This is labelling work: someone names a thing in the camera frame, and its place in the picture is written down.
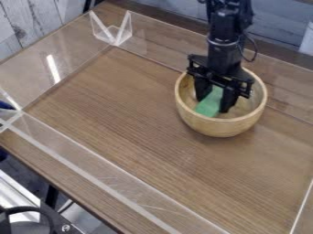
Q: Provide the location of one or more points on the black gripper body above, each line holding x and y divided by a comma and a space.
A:
221, 65

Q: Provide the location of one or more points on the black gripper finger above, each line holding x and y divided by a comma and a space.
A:
229, 99
202, 86

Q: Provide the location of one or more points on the green rectangular block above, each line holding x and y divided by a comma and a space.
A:
209, 105

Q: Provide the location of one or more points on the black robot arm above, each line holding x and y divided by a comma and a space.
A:
229, 18

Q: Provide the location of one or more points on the light wooden bowl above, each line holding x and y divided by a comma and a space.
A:
225, 124

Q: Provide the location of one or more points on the blue object at left edge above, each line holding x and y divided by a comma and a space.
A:
5, 106

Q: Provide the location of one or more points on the black table leg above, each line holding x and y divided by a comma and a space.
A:
51, 198

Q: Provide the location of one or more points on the clear acrylic corner bracket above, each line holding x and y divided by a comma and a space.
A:
112, 35

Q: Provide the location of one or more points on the clear acrylic barrier wall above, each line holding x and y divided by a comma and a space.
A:
96, 128

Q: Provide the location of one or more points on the black metal bracket with screw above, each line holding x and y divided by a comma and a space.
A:
62, 225

